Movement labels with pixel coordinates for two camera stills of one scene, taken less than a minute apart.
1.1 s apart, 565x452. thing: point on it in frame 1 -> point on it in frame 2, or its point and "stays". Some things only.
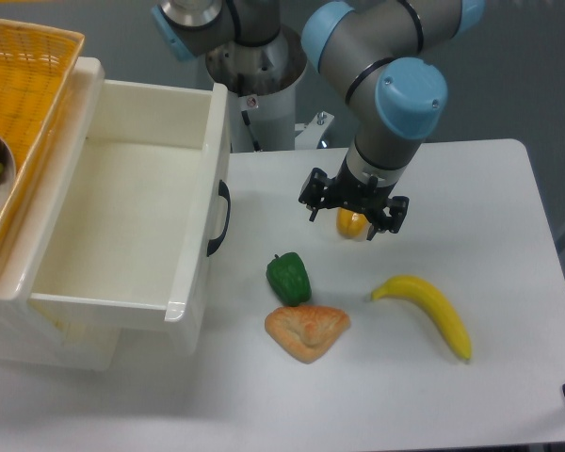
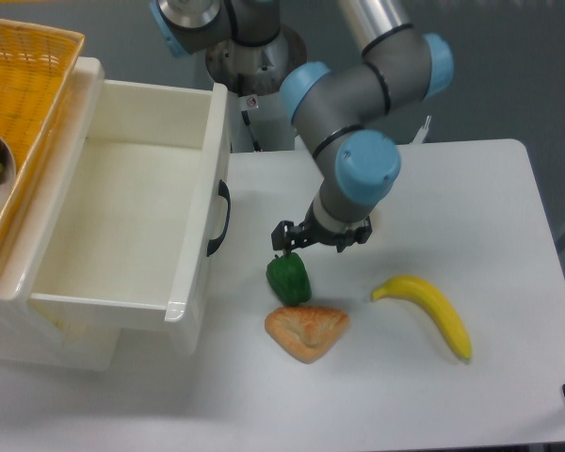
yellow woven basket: [27, 71] stays
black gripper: [349, 191] -> [287, 236]
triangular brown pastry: [308, 330] stays
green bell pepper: [289, 279] stays
